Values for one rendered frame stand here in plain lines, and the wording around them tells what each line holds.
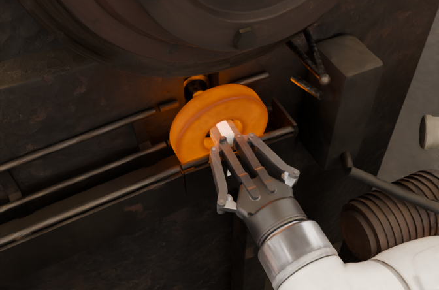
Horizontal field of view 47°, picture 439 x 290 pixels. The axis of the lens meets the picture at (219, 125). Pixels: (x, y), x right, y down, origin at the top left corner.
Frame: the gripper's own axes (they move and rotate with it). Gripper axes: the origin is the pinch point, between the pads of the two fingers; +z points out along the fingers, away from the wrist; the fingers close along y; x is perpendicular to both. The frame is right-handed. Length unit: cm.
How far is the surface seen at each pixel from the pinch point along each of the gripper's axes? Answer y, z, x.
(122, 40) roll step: -13.5, -2.6, 23.7
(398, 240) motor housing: 26.9, -20.8, -22.4
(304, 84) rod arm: 7.7, -7.9, 13.5
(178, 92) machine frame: -3.9, 7.0, 2.1
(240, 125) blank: 3.3, -0.8, -0.7
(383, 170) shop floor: 70, 16, -76
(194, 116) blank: -4.6, -1.0, 5.3
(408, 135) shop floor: 88, 25, -77
